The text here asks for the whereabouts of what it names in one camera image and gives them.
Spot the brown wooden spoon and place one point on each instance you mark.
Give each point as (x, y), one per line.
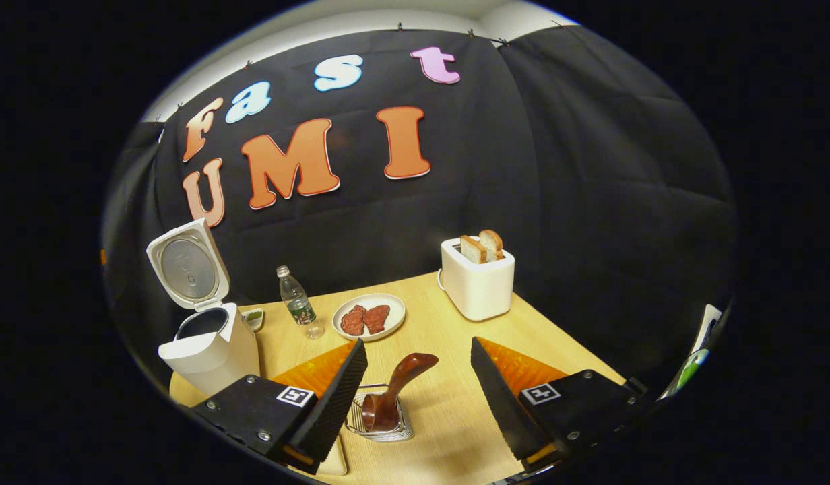
(405, 377)

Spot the white rice cooker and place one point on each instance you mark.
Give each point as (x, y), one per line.
(213, 350)

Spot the white oval plate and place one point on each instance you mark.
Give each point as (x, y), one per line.
(391, 306)

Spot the clear plastic water bottle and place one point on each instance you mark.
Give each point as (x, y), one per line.
(297, 306)

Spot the green leaf plate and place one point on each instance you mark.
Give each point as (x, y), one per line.
(692, 367)

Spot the clear plastic tray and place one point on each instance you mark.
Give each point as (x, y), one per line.
(334, 461)

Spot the small white dish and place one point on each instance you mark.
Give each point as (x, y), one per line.
(253, 318)

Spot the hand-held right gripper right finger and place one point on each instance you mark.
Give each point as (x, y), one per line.
(502, 404)

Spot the red meat slice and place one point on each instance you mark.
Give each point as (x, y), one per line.
(352, 320)
(377, 318)

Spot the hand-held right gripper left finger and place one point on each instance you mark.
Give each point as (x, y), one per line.
(334, 411)

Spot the white toaster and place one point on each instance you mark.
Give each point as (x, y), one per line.
(479, 289)

